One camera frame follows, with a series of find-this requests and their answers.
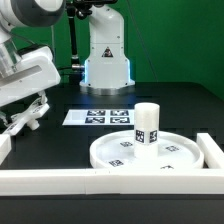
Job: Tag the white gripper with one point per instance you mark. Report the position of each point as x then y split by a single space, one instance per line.
35 73

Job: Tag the white cross-shaped table base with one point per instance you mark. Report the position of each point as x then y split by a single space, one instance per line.
29 117

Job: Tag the white round table top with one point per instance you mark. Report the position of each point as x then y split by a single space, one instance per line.
116 150

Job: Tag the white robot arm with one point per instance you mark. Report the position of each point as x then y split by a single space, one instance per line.
106 70

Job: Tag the white marker sheet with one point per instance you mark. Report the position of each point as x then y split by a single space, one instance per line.
99 117

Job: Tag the white U-shaped boundary fence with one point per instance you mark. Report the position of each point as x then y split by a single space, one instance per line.
209 180

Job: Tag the black camera stand pole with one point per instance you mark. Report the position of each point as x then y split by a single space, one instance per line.
73 36

